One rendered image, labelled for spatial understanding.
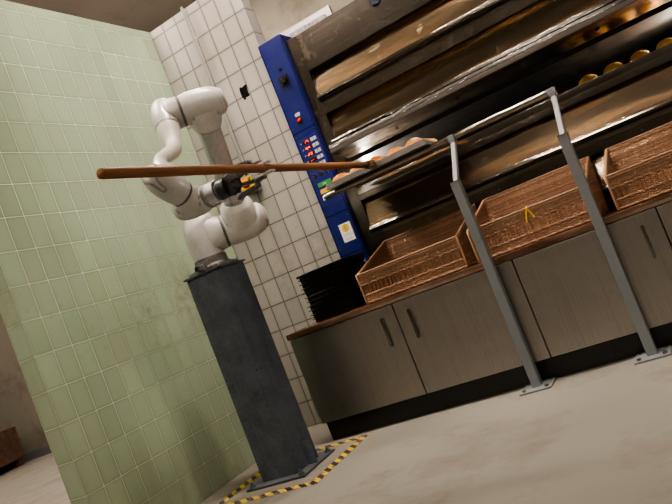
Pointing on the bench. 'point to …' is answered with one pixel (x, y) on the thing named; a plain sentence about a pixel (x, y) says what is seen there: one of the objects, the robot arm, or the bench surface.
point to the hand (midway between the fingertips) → (263, 168)
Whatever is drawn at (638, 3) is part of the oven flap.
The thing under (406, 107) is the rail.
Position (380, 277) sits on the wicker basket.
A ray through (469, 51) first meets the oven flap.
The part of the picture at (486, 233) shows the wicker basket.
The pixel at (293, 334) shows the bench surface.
